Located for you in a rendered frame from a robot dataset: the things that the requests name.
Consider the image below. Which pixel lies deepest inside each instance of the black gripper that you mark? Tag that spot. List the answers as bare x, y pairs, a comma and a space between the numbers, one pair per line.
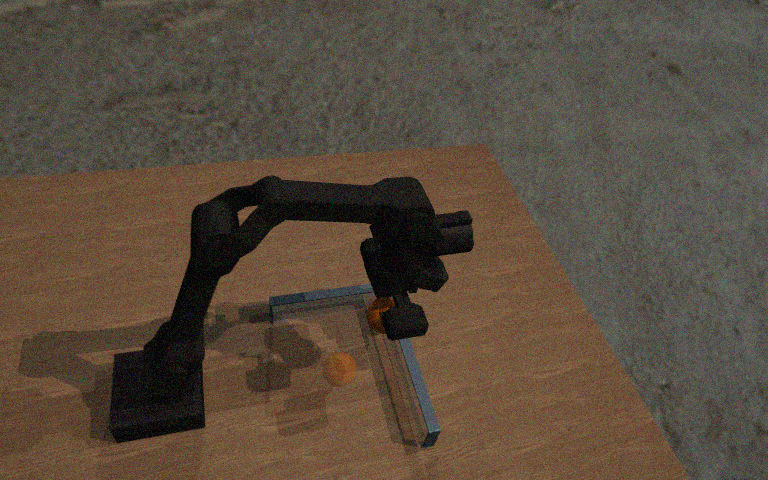
399, 322

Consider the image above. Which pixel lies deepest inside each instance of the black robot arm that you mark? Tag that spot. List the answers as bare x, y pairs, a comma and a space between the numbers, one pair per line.
401, 217

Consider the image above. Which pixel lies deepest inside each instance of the clear l-shaped low wall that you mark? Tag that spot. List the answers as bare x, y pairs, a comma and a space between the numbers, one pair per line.
347, 304

